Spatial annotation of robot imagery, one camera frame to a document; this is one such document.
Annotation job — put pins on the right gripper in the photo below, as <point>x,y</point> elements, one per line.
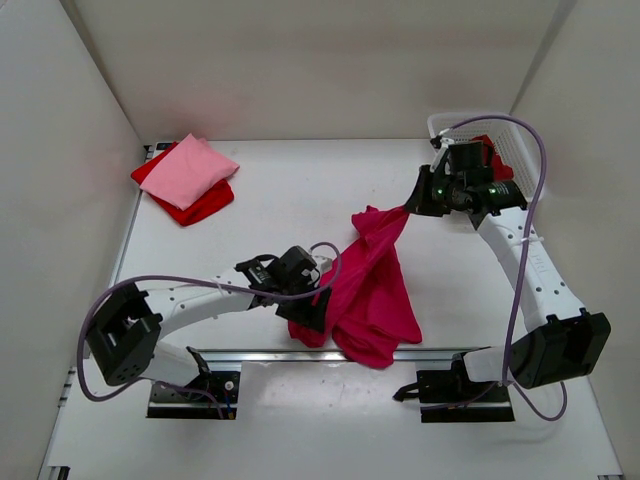
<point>419,203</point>

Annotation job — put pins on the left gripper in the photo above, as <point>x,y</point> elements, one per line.
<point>309,314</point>

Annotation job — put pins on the magenta t shirt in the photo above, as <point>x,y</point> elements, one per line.
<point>369,313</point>

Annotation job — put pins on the red t shirt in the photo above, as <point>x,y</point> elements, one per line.
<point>214,199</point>

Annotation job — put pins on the pink t shirt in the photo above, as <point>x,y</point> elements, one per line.
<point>187,172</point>

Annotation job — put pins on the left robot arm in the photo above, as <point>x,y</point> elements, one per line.
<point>126,331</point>

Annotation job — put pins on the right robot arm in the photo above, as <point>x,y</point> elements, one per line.
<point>563,340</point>

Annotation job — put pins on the dark red clothes in basket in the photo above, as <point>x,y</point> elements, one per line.
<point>491,158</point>

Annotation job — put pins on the white plastic basket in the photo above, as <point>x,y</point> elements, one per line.
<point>514,144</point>

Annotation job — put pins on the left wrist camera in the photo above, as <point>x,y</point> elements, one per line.
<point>322,263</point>

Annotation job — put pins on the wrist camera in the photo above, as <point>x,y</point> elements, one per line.
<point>441,143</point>
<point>322,263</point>

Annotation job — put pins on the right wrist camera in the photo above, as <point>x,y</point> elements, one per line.
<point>441,143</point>

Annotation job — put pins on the aluminium table rail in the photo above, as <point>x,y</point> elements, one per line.
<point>410,355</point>

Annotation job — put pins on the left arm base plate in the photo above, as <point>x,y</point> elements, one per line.
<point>214,398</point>

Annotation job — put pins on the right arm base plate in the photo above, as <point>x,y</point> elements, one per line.
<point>445,397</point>

